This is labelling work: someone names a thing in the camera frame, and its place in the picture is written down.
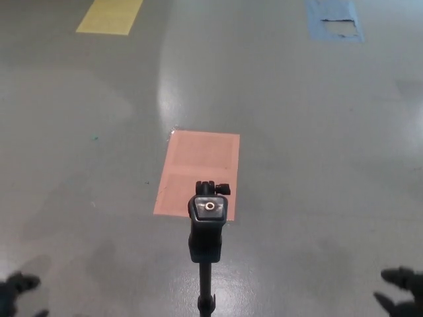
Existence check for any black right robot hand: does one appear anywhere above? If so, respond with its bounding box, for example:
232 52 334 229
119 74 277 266
373 266 423 317

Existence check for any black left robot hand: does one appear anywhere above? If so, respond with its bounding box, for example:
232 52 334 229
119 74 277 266
0 271 50 317

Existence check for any black phone stand tripod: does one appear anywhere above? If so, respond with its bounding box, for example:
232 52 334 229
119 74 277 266
187 180 231 317

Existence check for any orange floor marking sheet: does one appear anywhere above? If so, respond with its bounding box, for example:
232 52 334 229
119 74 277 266
153 129 241 221

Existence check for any torn blue floor marking sheet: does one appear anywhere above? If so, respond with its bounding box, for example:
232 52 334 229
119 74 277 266
304 0 365 43

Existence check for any yellow floor marking sheet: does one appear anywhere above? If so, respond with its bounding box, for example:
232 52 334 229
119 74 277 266
75 0 144 36

